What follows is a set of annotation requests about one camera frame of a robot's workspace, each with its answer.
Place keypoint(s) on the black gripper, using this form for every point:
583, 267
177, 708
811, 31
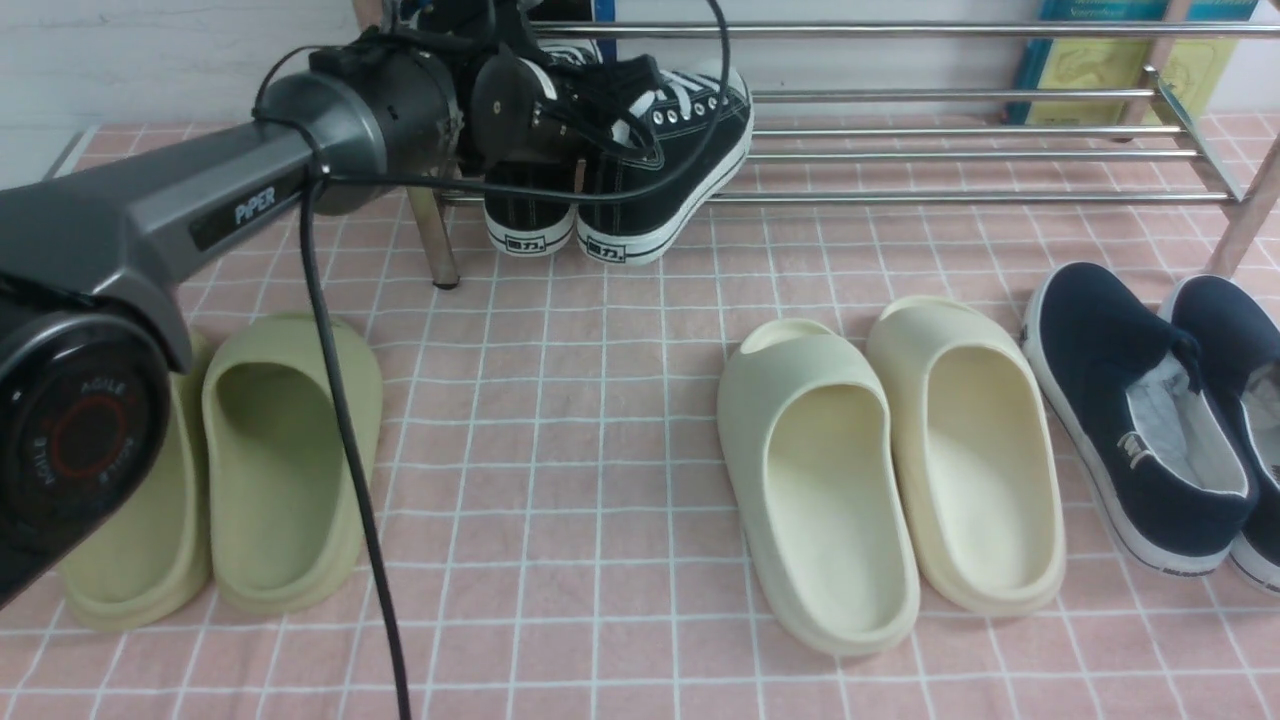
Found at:
506, 92

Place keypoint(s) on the black canvas sneaker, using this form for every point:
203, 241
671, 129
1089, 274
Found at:
694, 131
527, 228

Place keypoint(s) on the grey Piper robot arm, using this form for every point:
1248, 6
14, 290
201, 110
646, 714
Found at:
92, 330

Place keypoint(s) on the silver metal shoe rack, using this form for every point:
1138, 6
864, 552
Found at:
1155, 126

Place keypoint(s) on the left navy slip-on shoe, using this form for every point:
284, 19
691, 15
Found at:
1128, 387

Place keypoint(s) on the navy slip-on shoe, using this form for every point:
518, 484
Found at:
1239, 358
1128, 387

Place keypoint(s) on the right navy slip-on shoe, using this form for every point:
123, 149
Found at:
1239, 358

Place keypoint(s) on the black image processing book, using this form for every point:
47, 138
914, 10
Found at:
605, 20

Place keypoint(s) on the left cream slide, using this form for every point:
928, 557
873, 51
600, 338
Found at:
804, 429

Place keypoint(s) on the cream slide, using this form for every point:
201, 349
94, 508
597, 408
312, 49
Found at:
973, 455
804, 429

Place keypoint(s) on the pink checkered tablecloth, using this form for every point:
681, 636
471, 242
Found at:
562, 542

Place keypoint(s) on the right olive green slide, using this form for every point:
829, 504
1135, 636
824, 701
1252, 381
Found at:
285, 527

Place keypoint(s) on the olive green slide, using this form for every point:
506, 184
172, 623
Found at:
154, 555
285, 527

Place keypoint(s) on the right cream slide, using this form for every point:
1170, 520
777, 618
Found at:
973, 455

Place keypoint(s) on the left olive green slide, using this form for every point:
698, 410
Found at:
154, 555

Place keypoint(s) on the teal yellow book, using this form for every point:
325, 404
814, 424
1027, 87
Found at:
1193, 70

